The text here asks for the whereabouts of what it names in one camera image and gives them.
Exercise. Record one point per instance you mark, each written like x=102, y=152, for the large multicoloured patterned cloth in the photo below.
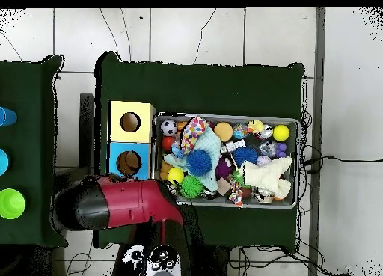
x=193, y=132

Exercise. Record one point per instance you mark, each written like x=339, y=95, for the blue spiky toy with eyes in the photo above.
x=199, y=163

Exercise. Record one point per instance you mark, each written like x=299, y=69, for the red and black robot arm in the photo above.
x=128, y=201

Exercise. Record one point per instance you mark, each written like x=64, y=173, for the wooden box with three holes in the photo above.
x=143, y=132

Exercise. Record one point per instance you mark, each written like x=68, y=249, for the mint green waffle cloth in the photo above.
x=212, y=144

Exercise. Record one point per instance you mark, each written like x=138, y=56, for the black and white soccer ball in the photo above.
x=169, y=128

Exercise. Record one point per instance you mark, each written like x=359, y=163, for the smooth yellow ball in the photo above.
x=175, y=175

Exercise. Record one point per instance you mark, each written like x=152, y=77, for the orange foam ball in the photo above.
x=223, y=131

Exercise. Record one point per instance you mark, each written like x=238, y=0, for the green spiky ball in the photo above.
x=191, y=186

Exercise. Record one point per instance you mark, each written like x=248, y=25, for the blue spiky ball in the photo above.
x=245, y=154

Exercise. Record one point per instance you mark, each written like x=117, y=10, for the dark green table cloth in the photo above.
x=209, y=87

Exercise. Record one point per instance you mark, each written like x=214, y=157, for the cream waffle cloth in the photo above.
x=266, y=175

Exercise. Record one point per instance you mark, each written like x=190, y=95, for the yellow tennis ball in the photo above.
x=281, y=133

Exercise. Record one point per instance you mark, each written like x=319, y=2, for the green cloth covered side table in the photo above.
x=27, y=138

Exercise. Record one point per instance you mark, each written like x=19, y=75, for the blue cup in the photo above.
x=3, y=162
x=7, y=116

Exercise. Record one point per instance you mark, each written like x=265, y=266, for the green cup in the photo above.
x=12, y=203

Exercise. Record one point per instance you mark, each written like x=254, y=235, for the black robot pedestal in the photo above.
x=209, y=261

